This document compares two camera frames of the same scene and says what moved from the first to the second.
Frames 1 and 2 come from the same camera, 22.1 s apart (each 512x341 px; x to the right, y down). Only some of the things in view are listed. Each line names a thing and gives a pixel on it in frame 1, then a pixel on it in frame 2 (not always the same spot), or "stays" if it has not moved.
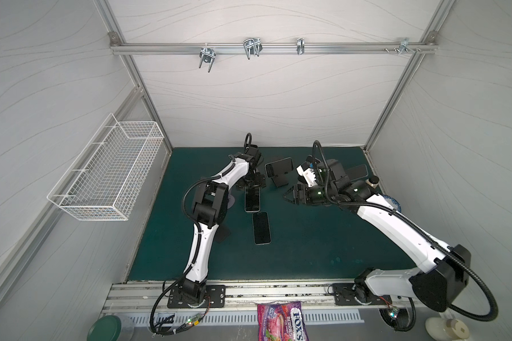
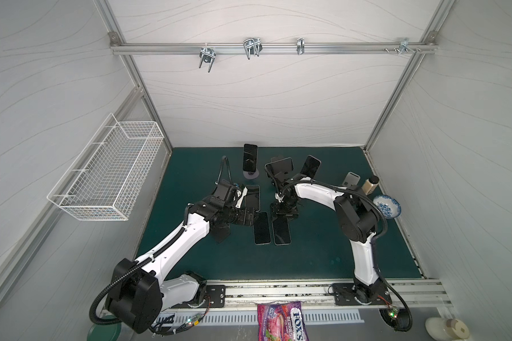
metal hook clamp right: x=404 y=45 stays
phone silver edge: x=252 y=199 stays
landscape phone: x=356 y=172 -> x=281 y=231
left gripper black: x=259 y=181 -> x=241 y=219
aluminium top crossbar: x=270 y=48 stays
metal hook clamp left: x=208 y=55 stays
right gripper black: x=303 y=194 -> x=284 y=209
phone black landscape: x=262 y=232 stays
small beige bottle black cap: x=372 y=181 stays
